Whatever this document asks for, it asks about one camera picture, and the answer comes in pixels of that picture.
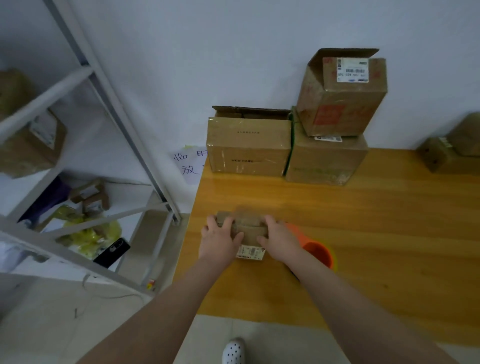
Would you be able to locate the white plastic bag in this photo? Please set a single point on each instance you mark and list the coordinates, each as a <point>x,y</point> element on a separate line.
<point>11,255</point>

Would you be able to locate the small open-flap cardboard box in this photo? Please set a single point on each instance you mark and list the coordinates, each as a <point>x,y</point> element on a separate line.
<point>466,133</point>

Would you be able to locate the person's left hand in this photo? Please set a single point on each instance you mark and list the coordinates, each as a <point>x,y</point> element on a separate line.
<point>219,244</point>

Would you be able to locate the small open carton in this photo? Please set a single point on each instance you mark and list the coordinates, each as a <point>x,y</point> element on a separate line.
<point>90,195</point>

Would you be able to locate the yellow plastic bag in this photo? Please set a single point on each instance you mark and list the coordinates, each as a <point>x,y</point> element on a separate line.
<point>90,234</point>

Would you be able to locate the small box with white label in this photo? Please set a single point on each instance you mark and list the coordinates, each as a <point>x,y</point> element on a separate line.
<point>247,223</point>

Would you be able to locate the wooden table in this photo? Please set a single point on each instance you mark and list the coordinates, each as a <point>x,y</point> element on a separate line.
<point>405,232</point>

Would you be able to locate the stack of cardboard boxes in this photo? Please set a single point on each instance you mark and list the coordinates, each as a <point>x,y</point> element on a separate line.
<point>247,142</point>

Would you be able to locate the black mobile phone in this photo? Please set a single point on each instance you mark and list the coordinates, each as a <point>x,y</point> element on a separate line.
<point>111,253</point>

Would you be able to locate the grey metal shelf rack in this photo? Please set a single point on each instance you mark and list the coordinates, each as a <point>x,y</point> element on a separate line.
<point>41,101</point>

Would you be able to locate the white perforated clog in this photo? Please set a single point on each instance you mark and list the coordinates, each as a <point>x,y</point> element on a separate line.
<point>234,351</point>

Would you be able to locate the box barcode label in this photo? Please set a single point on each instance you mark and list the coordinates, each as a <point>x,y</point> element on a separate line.
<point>435,156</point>

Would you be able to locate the white paper wall sign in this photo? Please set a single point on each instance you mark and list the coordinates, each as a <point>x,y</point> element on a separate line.
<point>187,161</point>

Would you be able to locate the blue orange tape dispenser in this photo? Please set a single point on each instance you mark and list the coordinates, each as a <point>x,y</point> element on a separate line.
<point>319,253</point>

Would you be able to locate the large worn shelf carton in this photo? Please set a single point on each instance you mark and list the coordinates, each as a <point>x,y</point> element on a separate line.
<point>26,146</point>

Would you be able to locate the dark blue bag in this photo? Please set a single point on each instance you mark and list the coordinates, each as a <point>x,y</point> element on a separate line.
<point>45,201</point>

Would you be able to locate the person's right hand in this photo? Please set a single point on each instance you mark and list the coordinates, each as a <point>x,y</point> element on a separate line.
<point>281,240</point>

